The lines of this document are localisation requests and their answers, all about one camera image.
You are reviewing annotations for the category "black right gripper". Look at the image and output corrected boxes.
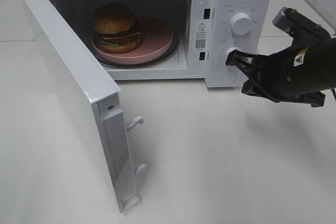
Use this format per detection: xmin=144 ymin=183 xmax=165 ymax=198
xmin=226 ymin=49 xmax=326 ymax=108

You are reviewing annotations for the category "round white door button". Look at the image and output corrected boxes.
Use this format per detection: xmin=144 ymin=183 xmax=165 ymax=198
xmin=221 ymin=71 xmax=237 ymax=87

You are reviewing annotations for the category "white control knob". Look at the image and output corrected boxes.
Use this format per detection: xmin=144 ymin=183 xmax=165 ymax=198
xmin=229 ymin=11 xmax=253 ymax=36
xmin=222 ymin=47 xmax=241 ymax=63

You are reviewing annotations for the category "pink round plate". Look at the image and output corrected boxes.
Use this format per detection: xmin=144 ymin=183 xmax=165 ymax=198
xmin=91 ymin=16 xmax=174 ymax=66

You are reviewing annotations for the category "burger with sesame-free bun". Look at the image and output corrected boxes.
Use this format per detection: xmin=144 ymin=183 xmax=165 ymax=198
xmin=93 ymin=3 xmax=142 ymax=54

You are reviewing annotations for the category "white microwave door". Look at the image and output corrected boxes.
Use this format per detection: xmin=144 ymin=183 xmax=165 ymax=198
xmin=22 ymin=0 xmax=146 ymax=212

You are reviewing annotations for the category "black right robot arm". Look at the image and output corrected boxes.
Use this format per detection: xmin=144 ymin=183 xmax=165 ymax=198
xmin=226 ymin=38 xmax=335 ymax=108

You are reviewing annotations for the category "white microwave oven body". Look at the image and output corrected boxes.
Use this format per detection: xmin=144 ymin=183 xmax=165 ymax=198
xmin=49 ymin=0 xmax=270 ymax=88

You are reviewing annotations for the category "glass microwave turntable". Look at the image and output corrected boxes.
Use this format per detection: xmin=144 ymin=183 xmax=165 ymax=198
xmin=93 ymin=35 xmax=180 ymax=69

